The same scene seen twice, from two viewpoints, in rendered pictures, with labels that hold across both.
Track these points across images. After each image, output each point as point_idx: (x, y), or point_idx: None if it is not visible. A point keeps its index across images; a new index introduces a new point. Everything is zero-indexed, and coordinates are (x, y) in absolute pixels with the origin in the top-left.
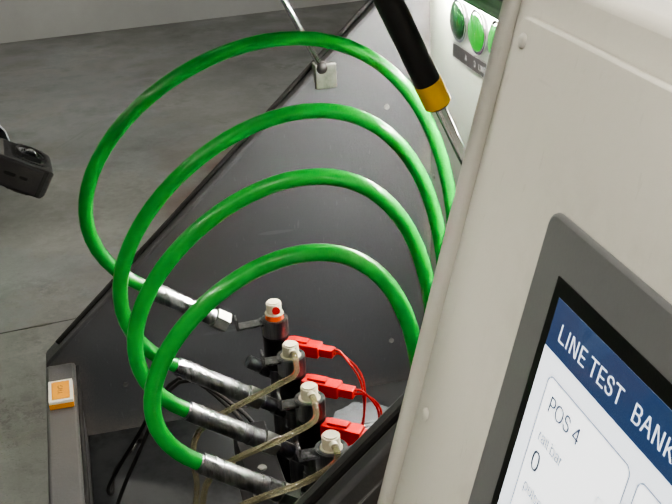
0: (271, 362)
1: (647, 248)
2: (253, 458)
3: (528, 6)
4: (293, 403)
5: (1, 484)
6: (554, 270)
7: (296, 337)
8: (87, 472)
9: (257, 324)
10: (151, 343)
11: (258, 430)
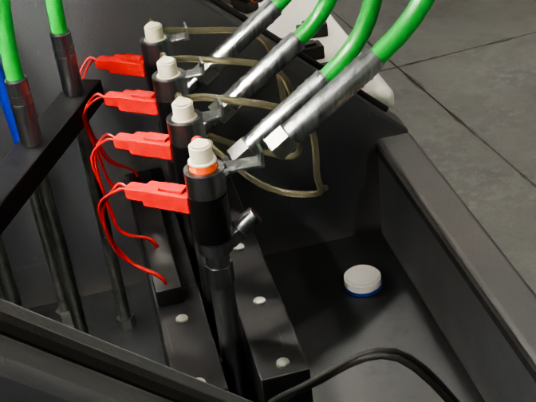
0: (210, 111)
1: None
2: (272, 315)
3: None
4: (187, 72)
5: None
6: None
7: (176, 187)
8: (522, 356)
9: (229, 162)
10: (348, 37)
11: (230, 88)
